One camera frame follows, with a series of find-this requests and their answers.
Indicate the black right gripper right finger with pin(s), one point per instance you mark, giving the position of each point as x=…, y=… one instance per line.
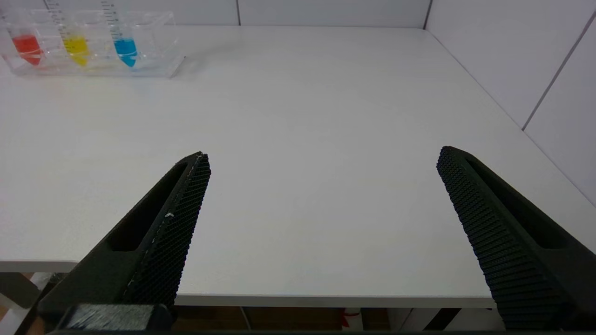
x=512, y=242

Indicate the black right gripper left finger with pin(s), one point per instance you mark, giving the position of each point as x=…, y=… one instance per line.
x=158, y=251

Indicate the test tube with red pigment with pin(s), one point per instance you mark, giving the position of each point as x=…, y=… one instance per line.
x=27, y=49

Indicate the clear acrylic test tube rack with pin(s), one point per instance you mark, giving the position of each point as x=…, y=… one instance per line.
x=153, y=51

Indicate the test tube with blue pigment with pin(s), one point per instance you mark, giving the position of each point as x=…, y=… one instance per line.
x=125, y=50

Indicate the test tube with yellow pigment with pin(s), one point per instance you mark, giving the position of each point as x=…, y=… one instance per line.
x=77, y=49

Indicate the black table leg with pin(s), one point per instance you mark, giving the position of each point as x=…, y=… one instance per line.
x=440, y=320

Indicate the grey table leg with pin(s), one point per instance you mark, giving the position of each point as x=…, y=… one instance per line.
x=16, y=288

